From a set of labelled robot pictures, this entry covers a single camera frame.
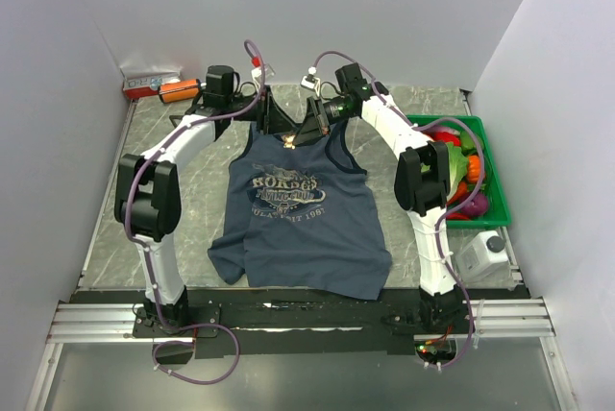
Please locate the red toy chili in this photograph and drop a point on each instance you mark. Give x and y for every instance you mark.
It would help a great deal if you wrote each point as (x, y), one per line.
(446, 135)

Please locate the toy lettuce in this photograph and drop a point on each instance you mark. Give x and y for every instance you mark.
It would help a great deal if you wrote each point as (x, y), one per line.
(458, 166)

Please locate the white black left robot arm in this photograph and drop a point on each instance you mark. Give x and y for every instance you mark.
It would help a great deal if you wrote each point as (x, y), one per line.
(147, 194)

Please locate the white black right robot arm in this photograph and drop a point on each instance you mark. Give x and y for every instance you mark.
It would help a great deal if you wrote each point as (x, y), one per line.
(422, 178)

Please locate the orange cylinder tool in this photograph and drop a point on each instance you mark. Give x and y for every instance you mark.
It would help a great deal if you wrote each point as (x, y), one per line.
(179, 91)

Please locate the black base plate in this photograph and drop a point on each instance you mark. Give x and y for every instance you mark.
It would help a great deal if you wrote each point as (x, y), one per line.
(224, 322)

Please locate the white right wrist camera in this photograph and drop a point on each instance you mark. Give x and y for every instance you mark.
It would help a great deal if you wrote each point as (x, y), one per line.
(311, 82)

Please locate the blue sleeveless shirt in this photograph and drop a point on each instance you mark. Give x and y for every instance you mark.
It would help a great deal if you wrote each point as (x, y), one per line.
(301, 217)

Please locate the red white cardboard box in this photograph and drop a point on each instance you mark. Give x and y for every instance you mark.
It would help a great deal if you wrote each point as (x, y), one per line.
(135, 88)

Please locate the aluminium frame rail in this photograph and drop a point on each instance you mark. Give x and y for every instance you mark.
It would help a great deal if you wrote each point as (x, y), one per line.
(82, 323)

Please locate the white bottle grey cap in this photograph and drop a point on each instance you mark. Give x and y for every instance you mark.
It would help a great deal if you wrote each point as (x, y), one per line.
(482, 256)

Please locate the gold brooch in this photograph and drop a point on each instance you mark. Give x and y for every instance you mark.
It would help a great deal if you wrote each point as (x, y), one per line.
(288, 141)

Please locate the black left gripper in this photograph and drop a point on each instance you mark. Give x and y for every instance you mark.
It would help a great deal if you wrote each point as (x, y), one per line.
(276, 121)

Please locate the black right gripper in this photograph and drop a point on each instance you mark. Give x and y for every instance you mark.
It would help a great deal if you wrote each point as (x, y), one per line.
(315, 124)

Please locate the green toy pepper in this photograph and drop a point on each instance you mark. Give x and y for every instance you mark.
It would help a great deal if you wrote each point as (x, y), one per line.
(469, 143)

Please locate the purple toy eggplant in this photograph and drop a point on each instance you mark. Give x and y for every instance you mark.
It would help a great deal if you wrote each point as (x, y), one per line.
(477, 207)

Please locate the black rectangular frame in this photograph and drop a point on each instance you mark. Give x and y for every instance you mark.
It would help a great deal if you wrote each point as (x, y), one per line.
(180, 120)

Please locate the orange toy pumpkin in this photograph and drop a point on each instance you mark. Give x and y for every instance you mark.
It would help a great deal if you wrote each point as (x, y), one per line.
(476, 169)

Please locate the green plastic bin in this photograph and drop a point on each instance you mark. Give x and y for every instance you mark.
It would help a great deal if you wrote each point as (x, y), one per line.
(498, 214)

